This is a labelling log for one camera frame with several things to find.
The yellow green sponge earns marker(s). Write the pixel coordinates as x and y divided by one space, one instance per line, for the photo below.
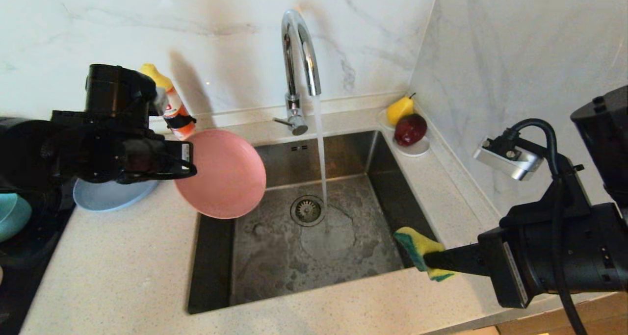
417 244

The pink plate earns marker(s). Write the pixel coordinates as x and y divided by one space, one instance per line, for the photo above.
225 173

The teal bowl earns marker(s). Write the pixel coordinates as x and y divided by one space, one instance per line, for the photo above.
13 215

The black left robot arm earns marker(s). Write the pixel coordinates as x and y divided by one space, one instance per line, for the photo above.
29 153

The stainless steel sink basin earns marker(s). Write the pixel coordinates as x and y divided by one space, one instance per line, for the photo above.
353 256

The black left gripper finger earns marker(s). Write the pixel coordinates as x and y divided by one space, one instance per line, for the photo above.
186 151
189 170

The orange dish soap bottle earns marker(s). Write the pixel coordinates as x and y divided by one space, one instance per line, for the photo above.
174 109

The round metal drain strainer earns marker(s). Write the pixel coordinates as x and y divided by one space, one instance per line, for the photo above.
307 211

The chrome gooseneck faucet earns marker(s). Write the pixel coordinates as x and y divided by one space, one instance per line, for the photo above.
294 55

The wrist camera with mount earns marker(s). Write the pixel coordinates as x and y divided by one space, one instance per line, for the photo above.
510 156
117 92

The blue plate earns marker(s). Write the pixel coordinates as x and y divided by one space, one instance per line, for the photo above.
113 197

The running water stream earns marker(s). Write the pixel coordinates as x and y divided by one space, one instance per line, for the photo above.
321 148

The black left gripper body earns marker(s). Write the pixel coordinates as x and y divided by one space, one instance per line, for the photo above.
132 153

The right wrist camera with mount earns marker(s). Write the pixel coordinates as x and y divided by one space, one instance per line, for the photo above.
510 156

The black glass cooktop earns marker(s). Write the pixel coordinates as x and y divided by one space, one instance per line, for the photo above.
24 276

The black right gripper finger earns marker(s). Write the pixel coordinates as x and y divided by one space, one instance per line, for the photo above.
456 261

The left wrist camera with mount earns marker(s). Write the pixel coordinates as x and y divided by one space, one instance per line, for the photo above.
117 92

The dark red apple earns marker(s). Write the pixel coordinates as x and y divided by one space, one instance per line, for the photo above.
410 129

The small white dish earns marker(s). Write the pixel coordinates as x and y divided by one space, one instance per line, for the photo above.
416 151

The yellow pear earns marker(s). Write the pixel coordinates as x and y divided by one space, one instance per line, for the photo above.
398 110

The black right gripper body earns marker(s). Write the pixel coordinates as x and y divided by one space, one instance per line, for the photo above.
510 266

